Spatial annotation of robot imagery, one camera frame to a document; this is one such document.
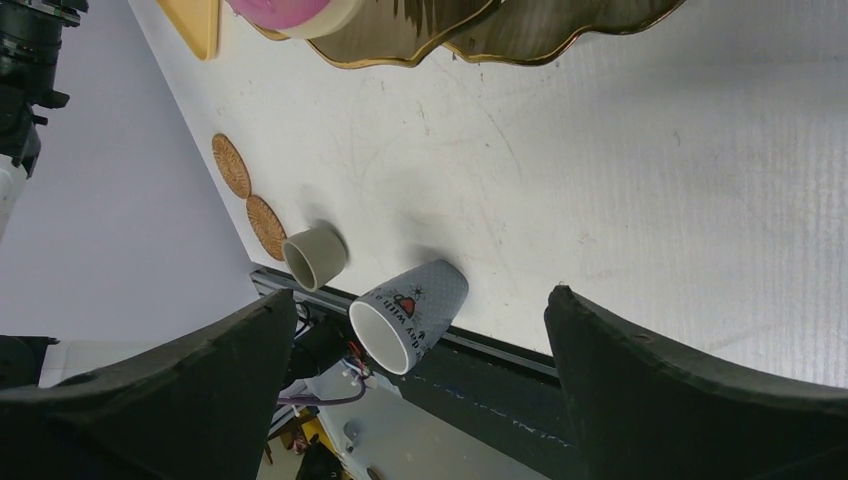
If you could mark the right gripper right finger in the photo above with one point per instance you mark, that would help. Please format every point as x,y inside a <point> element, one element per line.
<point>643,406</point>

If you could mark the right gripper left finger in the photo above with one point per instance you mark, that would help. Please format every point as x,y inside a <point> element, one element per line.
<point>197,407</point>

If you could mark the pink frosted donut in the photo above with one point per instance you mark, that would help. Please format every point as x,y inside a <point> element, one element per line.
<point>300,19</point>

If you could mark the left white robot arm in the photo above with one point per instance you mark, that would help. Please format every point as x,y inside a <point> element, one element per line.
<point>31,38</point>

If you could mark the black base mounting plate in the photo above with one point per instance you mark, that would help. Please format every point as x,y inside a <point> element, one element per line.
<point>507,397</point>

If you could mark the grey small cup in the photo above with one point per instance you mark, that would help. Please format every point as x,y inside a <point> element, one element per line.
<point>315,257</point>

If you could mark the blue grey mug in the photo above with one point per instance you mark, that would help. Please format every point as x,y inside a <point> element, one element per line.
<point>399,321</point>

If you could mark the yellow serving tray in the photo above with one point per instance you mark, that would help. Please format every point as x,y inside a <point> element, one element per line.
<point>197,23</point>

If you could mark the three tier glass stand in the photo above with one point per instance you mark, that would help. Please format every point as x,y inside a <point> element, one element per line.
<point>523,33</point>

